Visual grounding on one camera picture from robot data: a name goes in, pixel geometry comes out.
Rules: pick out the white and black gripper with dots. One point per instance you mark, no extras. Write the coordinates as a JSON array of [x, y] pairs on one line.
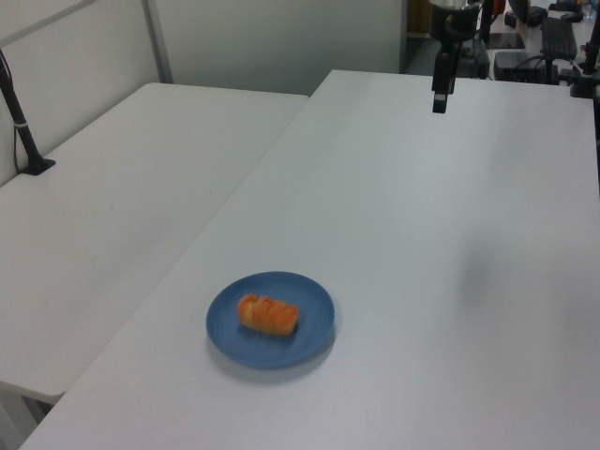
[[452, 25]]

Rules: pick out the orange bread loaf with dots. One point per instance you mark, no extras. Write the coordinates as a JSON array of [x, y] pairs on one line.
[[267, 315]]

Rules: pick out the black monitor pole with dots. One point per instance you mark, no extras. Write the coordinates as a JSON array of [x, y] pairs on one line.
[[487, 23]]

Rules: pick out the black equipment box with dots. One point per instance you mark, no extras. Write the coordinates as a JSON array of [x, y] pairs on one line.
[[515, 65]]

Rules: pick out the black keyboard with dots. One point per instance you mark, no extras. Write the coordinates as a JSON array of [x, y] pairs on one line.
[[559, 37]]

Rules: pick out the black clamp stand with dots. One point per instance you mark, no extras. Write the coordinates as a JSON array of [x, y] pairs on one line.
[[586, 75]]

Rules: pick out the blue round plate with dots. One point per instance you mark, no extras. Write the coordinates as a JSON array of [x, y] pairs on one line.
[[225, 328]]

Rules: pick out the white side table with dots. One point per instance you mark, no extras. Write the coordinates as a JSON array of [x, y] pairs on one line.
[[117, 187]]

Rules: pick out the grey partition post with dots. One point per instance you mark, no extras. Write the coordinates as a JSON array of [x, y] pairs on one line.
[[157, 37]]

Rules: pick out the black camera stand pole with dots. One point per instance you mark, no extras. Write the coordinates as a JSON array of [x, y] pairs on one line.
[[16, 119]]

